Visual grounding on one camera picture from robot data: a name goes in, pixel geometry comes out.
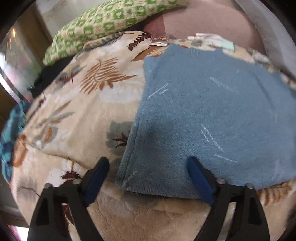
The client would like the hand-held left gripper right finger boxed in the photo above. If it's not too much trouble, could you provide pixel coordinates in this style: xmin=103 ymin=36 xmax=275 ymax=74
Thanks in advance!
xmin=187 ymin=157 xmax=271 ymax=241

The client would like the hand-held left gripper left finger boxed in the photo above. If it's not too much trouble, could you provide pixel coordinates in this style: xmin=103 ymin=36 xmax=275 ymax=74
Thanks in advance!
xmin=27 ymin=157 xmax=110 ymax=241

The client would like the blue knit sweater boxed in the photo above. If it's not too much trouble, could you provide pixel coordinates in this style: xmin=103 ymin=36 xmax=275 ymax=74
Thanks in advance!
xmin=116 ymin=44 xmax=296 ymax=200

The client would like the cream leaf-print blanket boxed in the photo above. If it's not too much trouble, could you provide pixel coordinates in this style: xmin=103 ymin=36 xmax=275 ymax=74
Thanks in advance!
xmin=11 ymin=30 xmax=296 ymax=241

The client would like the teal patterned cloth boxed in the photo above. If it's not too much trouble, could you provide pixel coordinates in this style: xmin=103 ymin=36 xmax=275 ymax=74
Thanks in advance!
xmin=0 ymin=100 xmax=31 ymax=183

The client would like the black cloth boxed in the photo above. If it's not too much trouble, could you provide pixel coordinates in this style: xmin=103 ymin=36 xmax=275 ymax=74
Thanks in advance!
xmin=31 ymin=57 xmax=74 ymax=99

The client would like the white floral cloth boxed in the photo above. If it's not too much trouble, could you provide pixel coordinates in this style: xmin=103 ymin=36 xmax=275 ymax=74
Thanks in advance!
xmin=187 ymin=33 xmax=235 ymax=52

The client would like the green patterned pillow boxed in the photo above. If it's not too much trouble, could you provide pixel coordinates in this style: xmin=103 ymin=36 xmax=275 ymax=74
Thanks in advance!
xmin=43 ymin=0 xmax=190 ymax=65

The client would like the mauve pillow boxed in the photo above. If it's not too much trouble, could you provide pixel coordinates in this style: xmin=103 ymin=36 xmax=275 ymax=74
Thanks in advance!
xmin=143 ymin=0 xmax=265 ymax=54

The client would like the wooden window frame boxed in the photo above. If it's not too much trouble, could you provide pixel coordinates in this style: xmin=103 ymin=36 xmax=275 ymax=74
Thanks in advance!
xmin=0 ymin=5 xmax=53 ymax=121

